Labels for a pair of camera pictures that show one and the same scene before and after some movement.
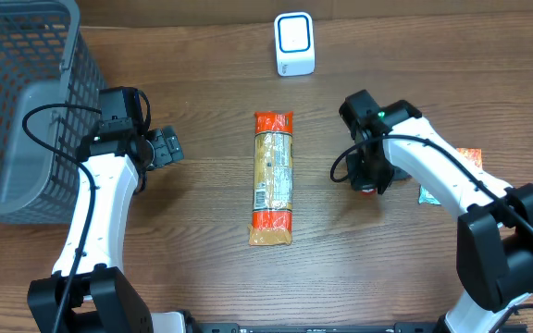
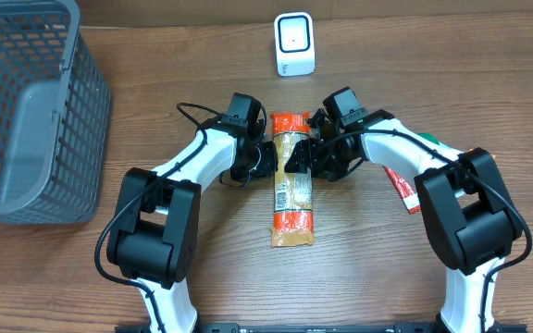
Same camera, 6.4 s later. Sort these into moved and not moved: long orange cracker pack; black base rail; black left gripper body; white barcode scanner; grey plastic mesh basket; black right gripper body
Moved: long orange cracker pack; black right gripper body; black left gripper body
Not moved: white barcode scanner; grey plastic mesh basket; black base rail
